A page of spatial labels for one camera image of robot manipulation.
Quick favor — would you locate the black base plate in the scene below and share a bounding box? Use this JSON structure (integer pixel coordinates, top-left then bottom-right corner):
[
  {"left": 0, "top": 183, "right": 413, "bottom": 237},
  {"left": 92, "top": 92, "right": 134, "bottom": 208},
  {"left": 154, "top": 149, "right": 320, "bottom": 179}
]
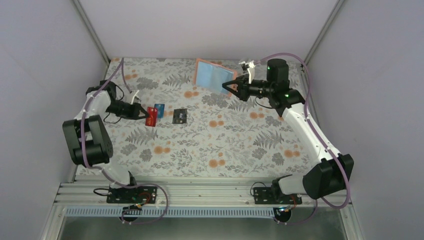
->
[
  {"left": 250, "top": 187, "right": 303, "bottom": 205},
  {"left": 106, "top": 186, "right": 158, "bottom": 204}
]

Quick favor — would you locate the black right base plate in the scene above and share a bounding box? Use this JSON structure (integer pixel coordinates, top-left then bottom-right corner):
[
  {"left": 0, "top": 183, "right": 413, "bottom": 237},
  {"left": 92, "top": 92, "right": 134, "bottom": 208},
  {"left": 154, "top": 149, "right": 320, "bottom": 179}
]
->
[{"left": 250, "top": 187, "right": 303, "bottom": 205}]

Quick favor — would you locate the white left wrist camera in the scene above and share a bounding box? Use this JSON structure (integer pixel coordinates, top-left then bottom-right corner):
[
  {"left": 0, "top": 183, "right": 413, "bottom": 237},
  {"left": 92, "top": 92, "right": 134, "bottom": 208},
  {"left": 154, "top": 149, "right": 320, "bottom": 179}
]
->
[{"left": 126, "top": 90, "right": 140, "bottom": 105}]

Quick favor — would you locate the black VIP card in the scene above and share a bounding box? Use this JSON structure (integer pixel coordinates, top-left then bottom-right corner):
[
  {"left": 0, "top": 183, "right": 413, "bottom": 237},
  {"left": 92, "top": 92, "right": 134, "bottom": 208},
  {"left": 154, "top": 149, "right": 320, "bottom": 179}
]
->
[
  {"left": 173, "top": 108, "right": 187, "bottom": 124},
  {"left": 172, "top": 109, "right": 184, "bottom": 124}
]

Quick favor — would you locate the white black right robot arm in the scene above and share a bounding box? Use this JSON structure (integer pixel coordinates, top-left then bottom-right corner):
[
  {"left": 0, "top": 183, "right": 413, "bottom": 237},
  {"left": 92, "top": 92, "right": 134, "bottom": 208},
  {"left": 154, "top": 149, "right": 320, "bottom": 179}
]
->
[{"left": 222, "top": 58, "right": 354, "bottom": 204}]

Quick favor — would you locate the blue credit card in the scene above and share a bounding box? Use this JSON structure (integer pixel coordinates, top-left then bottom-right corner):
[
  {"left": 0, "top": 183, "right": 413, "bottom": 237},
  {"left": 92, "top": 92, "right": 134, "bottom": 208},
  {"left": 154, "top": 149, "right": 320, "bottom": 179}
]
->
[{"left": 154, "top": 103, "right": 165, "bottom": 119}]

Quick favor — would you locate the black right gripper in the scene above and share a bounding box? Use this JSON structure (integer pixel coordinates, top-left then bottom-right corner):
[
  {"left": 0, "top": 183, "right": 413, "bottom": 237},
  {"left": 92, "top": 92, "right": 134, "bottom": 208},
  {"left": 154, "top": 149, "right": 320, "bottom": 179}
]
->
[{"left": 222, "top": 73, "right": 274, "bottom": 102}]

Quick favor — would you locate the floral patterned table mat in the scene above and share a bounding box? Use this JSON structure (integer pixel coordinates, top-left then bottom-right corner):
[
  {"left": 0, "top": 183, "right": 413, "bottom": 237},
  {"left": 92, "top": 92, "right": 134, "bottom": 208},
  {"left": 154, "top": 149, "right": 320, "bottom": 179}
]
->
[{"left": 105, "top": 58, "right": 312, "bottom": 178}]

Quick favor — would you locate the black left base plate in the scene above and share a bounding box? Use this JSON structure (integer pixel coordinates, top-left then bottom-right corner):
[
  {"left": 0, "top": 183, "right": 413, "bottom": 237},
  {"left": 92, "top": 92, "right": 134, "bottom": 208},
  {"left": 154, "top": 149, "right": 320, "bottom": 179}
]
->
[{"left": 106, "top": 186, "right": 158, "bottom": 204}]

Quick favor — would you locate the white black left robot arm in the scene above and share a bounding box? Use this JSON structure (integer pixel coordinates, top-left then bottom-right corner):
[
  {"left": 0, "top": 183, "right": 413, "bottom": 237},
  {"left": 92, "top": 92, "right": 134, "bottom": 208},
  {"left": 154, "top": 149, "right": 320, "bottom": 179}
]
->
[{"left": 62, "top": 80, "right": 151, "bottom": 203}]

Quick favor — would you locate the grey slotted cable duct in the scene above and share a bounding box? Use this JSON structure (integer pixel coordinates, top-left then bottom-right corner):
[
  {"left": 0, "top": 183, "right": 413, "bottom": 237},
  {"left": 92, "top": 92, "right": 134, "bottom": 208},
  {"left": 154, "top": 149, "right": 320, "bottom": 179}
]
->
[{"left": 64, "top": 206, "right": 274, "bottom": 218}]

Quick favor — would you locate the aluminium mounting rail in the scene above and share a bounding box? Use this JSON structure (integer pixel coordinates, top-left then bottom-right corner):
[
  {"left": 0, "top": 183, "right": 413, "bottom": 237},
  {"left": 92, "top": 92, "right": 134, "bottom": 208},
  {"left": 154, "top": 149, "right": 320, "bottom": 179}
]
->
[{"left": 54, "top": 177, "right": 353, "bottom": 209}]

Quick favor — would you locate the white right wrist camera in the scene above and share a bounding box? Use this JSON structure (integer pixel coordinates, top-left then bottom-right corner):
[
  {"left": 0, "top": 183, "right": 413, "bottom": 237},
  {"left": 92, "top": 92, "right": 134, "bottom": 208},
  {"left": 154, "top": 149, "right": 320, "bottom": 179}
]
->
[{"left": 238, "top": 60, "right": 256, "bottom": 84}]

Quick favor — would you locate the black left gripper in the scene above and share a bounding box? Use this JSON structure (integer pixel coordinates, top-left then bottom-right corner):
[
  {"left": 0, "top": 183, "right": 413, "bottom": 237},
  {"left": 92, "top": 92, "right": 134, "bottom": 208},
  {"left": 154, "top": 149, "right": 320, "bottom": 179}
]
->
[{"left": 105, "top": 99, "right": 149, "bottom": 120}]

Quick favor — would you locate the red VIP card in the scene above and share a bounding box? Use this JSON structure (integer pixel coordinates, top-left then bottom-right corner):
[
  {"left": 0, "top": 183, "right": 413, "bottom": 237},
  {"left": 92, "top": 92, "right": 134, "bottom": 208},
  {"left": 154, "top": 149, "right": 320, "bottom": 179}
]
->
[{"left": 145, "top": 106, "right": 158, "bottom": 127}]

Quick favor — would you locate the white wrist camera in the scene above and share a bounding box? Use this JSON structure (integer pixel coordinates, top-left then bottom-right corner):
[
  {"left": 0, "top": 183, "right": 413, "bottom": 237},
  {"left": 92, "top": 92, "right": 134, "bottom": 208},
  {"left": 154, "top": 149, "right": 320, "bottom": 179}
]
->
[
  {"left": 238, "top": 60, "right": 256, "bottom": 84},
  {"left": 126, "top": 90, "right": 140, "bottom": 105}
]

